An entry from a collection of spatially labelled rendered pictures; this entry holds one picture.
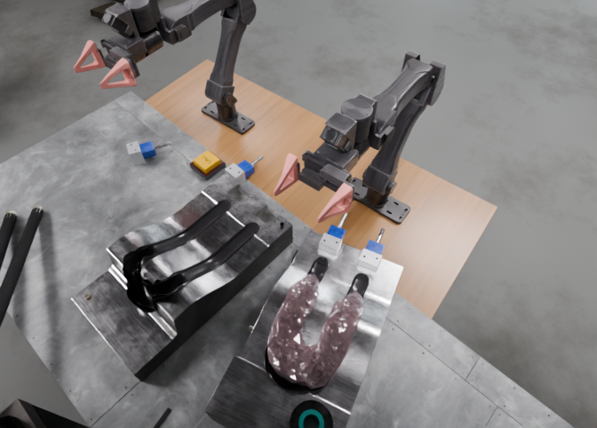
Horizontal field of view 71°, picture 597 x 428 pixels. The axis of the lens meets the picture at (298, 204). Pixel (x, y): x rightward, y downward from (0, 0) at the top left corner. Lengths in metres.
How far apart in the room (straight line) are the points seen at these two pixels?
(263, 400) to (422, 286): 0.50
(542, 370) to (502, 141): 1.33
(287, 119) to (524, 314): 1.38
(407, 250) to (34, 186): 1.13
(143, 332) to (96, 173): 0.60
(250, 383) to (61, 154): 0.99
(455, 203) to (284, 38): 2.34
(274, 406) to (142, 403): 0.32
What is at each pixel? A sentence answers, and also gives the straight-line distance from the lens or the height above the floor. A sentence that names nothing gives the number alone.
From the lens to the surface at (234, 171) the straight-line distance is 1.27.
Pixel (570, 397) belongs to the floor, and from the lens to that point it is 2.14.
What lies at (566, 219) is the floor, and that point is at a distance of 2.58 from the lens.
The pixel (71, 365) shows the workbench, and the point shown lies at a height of 0.80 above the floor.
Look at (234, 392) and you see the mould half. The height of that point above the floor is 0.91.
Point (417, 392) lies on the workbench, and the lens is 1.06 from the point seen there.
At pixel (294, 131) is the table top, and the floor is 0.80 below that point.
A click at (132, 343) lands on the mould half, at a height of 0.86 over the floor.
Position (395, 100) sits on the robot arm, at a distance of 0.91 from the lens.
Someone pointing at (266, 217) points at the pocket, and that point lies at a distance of 1.14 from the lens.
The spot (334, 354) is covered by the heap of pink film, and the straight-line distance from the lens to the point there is 0.95.
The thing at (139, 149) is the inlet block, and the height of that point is 0.85.
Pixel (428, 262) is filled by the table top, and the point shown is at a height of 0.80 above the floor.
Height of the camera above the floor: 1.80
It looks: 54 degrees down
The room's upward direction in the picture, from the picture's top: straight up
